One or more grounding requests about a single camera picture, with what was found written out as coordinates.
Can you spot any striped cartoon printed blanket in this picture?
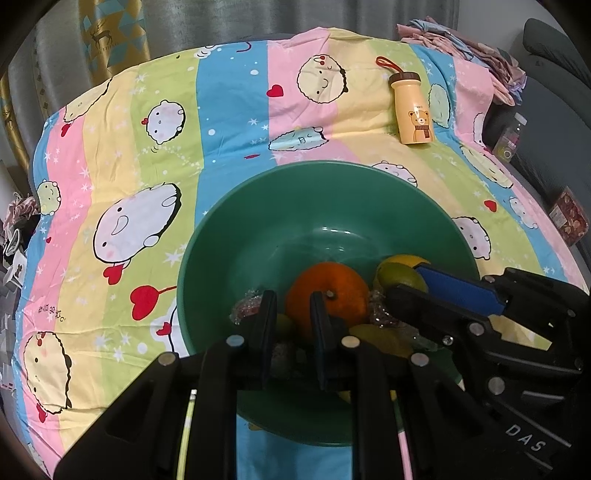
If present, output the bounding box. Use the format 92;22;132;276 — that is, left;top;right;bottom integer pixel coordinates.
0;25;591;480

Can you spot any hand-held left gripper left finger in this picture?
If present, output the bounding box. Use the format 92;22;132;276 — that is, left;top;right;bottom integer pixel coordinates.
53;290;278;480

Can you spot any grey curtain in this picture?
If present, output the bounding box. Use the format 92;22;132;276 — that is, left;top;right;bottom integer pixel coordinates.
9;0;462;102

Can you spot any gold patterned curtain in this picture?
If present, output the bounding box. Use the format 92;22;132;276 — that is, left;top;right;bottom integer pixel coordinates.
0;0;153;185

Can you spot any pile of folded clothes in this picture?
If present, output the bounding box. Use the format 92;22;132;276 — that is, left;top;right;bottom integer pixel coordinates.
397;16;529;104

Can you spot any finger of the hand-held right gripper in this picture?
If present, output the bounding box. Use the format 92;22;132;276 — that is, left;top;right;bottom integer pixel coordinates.
385;284;583;402
418;263;591;324

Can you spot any red patterned box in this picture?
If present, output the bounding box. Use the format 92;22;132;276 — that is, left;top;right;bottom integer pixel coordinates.
549;187;589;245

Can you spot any green plastic bowl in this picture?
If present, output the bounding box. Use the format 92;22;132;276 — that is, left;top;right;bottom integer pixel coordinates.
177;160;481;448

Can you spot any clear jar with dark lid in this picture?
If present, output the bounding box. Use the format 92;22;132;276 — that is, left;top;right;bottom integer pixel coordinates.
494;113;529;162

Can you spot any yellow lemon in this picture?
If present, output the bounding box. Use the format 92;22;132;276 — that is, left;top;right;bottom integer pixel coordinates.
374;254;432;297

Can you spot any clear-wrapped candy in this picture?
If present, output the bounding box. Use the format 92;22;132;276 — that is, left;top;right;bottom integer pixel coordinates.
229;290;262;326
369;291;398;328

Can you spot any orange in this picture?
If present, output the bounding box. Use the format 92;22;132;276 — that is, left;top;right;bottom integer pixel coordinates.
285;262;371;344

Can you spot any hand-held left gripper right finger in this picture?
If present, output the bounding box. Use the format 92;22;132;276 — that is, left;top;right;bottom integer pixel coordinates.
309;291;509;480

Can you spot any grey sofa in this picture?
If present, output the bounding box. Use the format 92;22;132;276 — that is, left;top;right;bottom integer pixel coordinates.
485;18;591;259

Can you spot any green pear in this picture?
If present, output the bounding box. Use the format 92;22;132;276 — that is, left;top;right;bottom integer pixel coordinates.
348;323;416;358

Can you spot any pink floral cloth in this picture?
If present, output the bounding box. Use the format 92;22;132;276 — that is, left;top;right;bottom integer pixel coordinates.
4;194;40;232

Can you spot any yellow bear-print bottle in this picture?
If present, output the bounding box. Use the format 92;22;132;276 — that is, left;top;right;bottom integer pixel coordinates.
376;55;437;146

